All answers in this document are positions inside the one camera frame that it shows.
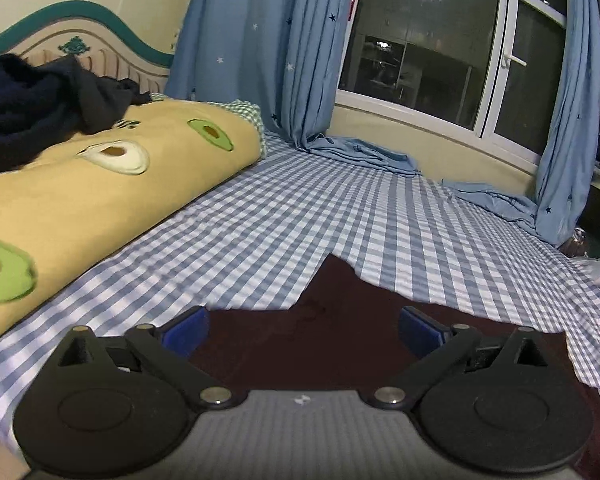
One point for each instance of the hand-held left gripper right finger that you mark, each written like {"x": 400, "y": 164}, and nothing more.
{"x": 422, "y": 331}

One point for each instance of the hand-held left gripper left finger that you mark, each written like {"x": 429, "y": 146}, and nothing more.
{"x": 185, "y": 332}

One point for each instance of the maroon printed sweatshirt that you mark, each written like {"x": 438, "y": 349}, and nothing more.
{"x": 340, "y": 325}

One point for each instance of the bed with blue checked sheet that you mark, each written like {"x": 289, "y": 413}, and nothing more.
{"x": 290, "y": 225}

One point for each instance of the yellow avocado print blanket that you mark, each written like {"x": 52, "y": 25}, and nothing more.
{"x": 105, "y": 200}

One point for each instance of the green checked pillow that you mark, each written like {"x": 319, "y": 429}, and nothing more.
{"x": 245, "y": 112}

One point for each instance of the dark grey garment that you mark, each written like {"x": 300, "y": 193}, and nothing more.
{"x": 102, "y": 97}

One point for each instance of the blue star print curtain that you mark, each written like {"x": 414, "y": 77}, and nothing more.
{"x": 260, "y": 50}
{"x": 570, "y": 110}

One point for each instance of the navy fleece garment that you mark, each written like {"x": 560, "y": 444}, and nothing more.
{"x": 15, "y": 110}

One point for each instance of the white framed window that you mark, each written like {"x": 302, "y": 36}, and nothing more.
{"x": 430, "y": 40}

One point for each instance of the teal trimmed bed headboard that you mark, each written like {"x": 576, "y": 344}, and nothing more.
{"x": 115, "y": 42}

